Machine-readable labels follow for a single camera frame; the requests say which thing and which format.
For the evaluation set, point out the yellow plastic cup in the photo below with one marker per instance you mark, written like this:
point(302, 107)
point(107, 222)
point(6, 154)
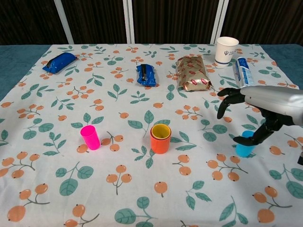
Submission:
point(161, 131)

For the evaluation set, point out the pink plastic cup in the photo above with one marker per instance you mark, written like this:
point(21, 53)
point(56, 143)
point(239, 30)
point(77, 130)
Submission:
point(90, 138)

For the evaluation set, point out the light blue plastic cup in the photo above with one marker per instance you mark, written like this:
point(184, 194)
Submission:
point(243, 150)

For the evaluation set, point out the white paper cup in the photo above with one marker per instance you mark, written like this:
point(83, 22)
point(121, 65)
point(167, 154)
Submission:
point(226, 52)

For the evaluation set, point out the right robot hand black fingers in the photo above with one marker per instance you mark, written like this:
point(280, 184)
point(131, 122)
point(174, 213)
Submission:
point(274, 101)

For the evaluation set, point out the orange plastic cup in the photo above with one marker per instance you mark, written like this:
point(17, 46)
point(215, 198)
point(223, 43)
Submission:
point(160, 145)

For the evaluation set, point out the short blue snack packet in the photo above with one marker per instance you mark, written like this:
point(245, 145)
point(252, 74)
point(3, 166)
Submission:
point(146, 75)

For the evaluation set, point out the gold foil snack package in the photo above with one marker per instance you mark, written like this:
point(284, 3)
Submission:
point(193, 73)

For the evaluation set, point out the floral print tablecloth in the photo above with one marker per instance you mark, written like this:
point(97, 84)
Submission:
point(132, 177)

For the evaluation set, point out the white blue toothpaste tube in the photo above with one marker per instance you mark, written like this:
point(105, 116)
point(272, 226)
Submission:
point(245, 73)

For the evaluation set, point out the long blue snack packet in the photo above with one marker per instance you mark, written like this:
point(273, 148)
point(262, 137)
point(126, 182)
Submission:
point(59, 62)

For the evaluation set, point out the dark folding screen white frame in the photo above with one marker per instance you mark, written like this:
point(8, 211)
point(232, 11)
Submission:
point(94, 21)

